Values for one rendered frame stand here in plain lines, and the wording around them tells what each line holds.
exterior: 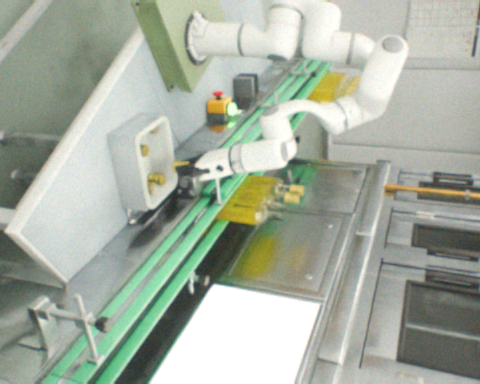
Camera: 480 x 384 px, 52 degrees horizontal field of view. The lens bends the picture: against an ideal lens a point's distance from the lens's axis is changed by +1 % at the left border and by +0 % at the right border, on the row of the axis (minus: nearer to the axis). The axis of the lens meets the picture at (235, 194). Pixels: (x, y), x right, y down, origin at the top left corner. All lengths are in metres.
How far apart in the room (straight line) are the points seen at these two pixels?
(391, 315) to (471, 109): 6.30
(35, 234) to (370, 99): 0.84
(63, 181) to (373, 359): 0.85
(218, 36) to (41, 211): 0.70
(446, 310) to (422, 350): 0.17
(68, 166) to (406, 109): 6.67
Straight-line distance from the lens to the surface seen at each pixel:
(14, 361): 1.12
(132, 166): 1.32
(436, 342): 1.38
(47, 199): 1.18
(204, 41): 1.51
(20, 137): 2.02
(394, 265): 1.61
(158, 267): 1.28
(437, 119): 7.62
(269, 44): 1.41
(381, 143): 7.81
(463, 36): 7.30
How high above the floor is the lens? 1.52
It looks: 21 degrees down
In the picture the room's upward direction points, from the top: 97 degrees clockwise
